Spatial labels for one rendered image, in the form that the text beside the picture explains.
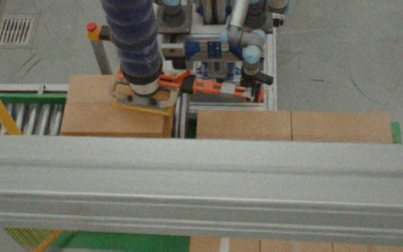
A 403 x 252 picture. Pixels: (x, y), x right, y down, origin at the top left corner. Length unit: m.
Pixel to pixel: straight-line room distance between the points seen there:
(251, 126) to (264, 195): 3.11
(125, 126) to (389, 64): 2.31
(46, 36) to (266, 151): 4.54
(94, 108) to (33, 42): 1.81
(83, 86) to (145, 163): 2.89
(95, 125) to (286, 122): 1.22
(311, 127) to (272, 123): 0.24
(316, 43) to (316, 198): 4.22
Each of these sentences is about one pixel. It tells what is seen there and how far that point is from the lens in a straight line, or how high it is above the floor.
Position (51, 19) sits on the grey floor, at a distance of 5.26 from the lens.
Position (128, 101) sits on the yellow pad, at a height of 1.10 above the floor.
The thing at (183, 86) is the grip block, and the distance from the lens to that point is 3.12.
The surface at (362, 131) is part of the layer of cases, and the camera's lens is 3.82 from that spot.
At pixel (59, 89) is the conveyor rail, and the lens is 4.03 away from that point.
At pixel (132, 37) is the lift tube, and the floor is 1.70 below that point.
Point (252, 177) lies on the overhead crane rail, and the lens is 0.66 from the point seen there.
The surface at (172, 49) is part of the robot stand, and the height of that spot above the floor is 0.98.
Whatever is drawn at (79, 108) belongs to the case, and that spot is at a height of 0.95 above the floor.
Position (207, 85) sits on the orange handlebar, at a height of 1.22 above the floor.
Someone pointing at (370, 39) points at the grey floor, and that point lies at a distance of 4.94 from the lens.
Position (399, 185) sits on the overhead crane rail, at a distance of 0.68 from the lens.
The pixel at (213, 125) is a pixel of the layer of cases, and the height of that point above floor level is 0.54.
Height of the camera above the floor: 3.81
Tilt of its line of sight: 57 degrees down
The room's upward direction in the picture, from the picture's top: 12 degrees counter-clockwise
